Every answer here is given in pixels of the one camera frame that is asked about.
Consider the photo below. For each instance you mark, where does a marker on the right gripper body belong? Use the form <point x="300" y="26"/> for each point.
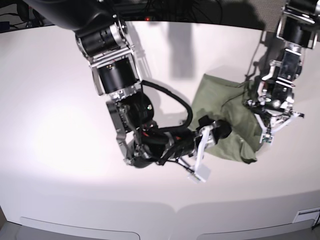
<point x="188" y="143"/>

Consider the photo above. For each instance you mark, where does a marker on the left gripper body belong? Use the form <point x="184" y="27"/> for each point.
<point x="273" y="115"/>

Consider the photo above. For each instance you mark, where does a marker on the green T-shirt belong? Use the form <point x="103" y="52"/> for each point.
<point x="222" y="99"/>

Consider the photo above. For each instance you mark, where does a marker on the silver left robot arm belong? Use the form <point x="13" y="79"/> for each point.
<point x="271" y="93"/>

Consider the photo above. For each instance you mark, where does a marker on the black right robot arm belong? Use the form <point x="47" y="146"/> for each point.
<point x="103" y="39"/>

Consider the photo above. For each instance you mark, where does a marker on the black power strip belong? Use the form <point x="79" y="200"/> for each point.
<point x="145" y="18"/>

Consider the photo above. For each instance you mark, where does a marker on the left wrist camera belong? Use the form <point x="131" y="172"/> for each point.
<point x="266" y="138"/>

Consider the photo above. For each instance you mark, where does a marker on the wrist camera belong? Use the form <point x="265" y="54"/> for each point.
<point x="266" y="138"/>
<point x="200" y="175"/>

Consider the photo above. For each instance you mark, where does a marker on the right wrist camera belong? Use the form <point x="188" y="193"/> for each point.
<point x="200" y="175"/>

